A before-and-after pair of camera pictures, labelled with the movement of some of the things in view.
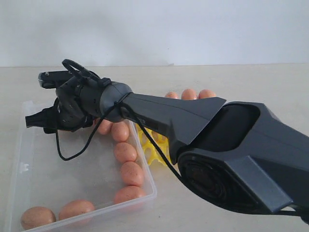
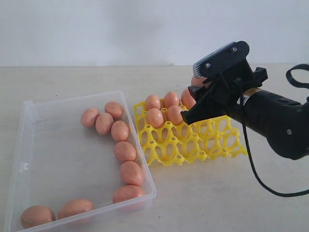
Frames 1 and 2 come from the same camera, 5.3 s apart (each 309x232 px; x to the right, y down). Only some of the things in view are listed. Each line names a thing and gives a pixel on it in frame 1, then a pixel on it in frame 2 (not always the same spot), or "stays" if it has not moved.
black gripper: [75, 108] → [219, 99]
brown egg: [189, 94] stays
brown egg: [105, 127] stays
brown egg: [75, 208] stays
